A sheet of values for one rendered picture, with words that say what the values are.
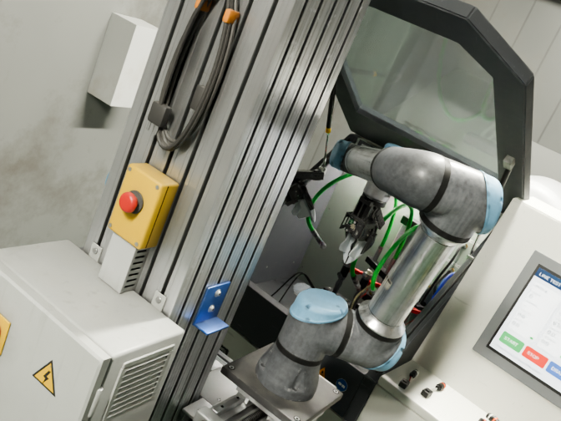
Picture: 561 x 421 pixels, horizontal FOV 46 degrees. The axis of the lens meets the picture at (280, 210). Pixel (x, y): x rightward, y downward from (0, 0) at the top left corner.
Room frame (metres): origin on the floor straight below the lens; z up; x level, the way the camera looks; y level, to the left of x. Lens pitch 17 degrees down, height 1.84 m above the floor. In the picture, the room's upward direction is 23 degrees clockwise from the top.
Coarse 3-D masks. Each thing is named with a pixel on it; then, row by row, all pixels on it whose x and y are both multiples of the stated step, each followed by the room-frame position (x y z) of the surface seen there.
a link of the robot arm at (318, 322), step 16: (304, 304) 1.32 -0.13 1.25; (320, 304) 1.33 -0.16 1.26; (336, 304) 1.35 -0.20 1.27; (288, 320) 1.34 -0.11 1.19; (304, 320) 1.31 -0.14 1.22; (320, 320) 1.30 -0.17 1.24; (336, 320) 1.32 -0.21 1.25; (352, 320) 1.35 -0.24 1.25; (288, 336) 1.32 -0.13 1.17; (304, 336) 1.30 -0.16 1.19; (320, 336) 1.31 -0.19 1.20; (336, 336) 1.31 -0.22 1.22; (304, 352) 1.30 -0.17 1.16; (320, 352) 1.32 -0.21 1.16; (336, 352) 1.32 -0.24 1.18
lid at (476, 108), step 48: (384, 0) 1.69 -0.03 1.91; (432, 0) 1.59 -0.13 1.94; (384, 48) 1.91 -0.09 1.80; (432, 48) 1.75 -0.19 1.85; (480, 48) 1.58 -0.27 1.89; (336, 96) 2.37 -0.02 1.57; (384, 96) 2.15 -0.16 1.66; (432, 96) 1.94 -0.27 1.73; (480, 96) 1.77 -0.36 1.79; (528, 96) 1.62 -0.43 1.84; (384, 144) 2.42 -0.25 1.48; (432, 144) 2.19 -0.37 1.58; (480, 144) 1.97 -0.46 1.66; (528, 144) 1.80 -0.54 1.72; (528, 192) 2.04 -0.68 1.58
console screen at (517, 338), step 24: (528, 264) 1.89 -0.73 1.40; (552, 264) 1.87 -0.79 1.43; (528, 288) 1.86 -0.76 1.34; (552, 288) 1.84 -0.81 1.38; (504, 312) 1.85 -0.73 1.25; (528, 312) 1.83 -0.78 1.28; (552, 312) 1.81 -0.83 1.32; (480, 336) 1.84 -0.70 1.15; (504, 336) 1.82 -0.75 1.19; (528, 336) 1.80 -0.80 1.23; (552, 336) 1.78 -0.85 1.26; (504, 360) 1.79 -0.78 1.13; (528, 360) 1.77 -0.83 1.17; (552, 360) 1.75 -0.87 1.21; (528, 384) 1.74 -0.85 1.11; (552, 384) 1.72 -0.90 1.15
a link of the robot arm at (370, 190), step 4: (368, 184) 1.75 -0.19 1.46; (372, 184) 1.74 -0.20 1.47; (364, 188) 1.76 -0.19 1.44; (368, 188) 1.74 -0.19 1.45; (372, 188) 1.73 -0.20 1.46; (376, 188) 1.73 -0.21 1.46; (364, 192) 1.75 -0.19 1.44; (368, 192) 1.74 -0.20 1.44; (372, 192) 1.73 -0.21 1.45; (376, 192) 1.73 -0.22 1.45; (380, 192) 1.73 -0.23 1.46; (384, 192) 1.73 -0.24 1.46; (368, 196) 1.74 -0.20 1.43; (372, 196) 1.73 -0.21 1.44; (376, 196) 1.73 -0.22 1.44; (380, 196) 1.73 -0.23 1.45; (384, 196) 1.73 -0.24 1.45; (388, 196) 1.75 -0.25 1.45; (376, 200) 1.73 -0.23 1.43; (380, 200) 1.73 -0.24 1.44; (384, 200) 1.74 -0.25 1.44
